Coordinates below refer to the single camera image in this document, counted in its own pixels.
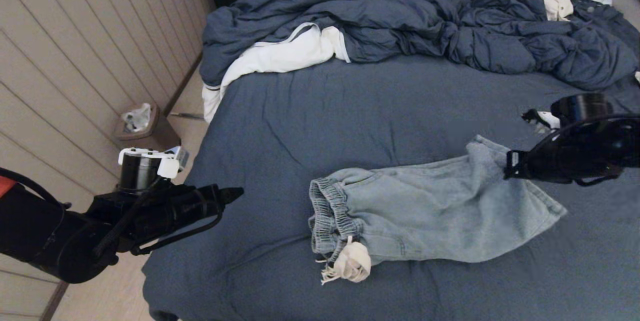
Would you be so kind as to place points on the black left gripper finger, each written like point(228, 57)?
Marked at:
point(224, 207)
point(231, 194)

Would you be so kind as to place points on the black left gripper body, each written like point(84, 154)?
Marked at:
point(185, 208)

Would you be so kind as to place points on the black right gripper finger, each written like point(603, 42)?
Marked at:
point(512, 165)

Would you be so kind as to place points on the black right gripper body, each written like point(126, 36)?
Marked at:
point(560, 161)

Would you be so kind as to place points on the light blue denim shorts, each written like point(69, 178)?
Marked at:
point(440, 211)

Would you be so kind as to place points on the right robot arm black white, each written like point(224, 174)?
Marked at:
point(615, 146)

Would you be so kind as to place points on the brown trash bin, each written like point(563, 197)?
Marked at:
point(160, 136)

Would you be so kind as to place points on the thin grey metal rod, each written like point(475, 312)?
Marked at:
point(187, 116)

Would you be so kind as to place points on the white plastic bin bag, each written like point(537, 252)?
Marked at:
point(136, 117)

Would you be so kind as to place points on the blue bed sheet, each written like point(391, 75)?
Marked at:
point(350, 121)

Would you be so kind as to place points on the white garment with dark trim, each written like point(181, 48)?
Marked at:
point(280, 56)

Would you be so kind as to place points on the blue denim shirt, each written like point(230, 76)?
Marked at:
point(600, 16)

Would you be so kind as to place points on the crumpled dark blue duvet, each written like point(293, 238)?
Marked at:
point(400, 11)

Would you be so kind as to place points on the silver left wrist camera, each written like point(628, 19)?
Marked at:
point(179, 157)

